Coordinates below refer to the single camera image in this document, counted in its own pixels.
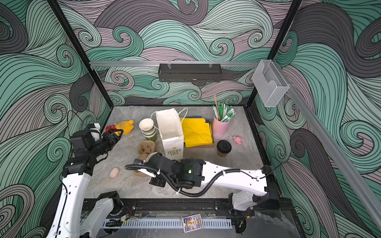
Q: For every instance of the white slotted cable duct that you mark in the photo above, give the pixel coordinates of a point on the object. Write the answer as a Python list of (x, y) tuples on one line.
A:
[(224, 224)]

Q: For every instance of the black wall shelf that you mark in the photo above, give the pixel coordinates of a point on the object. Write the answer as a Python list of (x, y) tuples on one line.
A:
[(189, 72)]

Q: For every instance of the small pink toy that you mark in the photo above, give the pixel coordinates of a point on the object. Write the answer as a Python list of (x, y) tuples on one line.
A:
[(238, 140)]

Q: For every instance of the brown paper coffee cup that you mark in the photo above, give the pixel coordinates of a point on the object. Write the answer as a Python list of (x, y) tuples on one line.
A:
[(221, 154)]

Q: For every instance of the stack of paper cups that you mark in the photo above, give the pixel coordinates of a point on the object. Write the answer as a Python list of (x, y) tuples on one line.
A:
[(148, 129)]

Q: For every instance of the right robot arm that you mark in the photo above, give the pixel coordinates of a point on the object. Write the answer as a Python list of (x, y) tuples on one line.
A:
[(193, 177)]

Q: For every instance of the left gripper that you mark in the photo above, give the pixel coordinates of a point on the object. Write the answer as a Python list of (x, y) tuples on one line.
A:
[(112, 136)]

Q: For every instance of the small picture card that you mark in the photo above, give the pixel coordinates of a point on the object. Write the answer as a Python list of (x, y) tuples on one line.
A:
[(192, 223)]

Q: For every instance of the white paper takeout bag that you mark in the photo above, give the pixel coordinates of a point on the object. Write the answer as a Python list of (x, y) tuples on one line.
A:
[(169, 125)]

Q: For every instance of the wrapped straws bundle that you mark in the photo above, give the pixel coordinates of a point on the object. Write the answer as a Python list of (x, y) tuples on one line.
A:
[(222, 112)]

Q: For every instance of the yellow bear plush toy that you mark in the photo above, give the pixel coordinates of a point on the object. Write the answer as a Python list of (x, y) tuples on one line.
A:
[(126, 126)]

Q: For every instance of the stack of pulp cup carriers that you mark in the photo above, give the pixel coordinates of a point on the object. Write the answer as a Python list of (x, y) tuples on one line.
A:
[(145, 149)]

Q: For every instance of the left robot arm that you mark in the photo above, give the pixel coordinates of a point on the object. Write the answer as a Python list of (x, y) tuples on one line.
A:
[(67, 223)]

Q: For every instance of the pink straw holder cup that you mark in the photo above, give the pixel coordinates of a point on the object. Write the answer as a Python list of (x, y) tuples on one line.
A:
[(219, 128)]

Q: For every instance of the yellow napkin stack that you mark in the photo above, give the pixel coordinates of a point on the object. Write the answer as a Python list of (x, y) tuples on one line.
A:
[(197, 132)]

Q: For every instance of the clear acrylic wall holder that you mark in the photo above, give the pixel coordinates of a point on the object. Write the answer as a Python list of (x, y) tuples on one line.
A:
[(270, 82)]

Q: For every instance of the pink oval soap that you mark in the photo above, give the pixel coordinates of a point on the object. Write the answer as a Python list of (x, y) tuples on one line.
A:
[(114, 173)]

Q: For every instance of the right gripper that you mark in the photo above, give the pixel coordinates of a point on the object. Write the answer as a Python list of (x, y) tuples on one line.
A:
[(156, 180)]

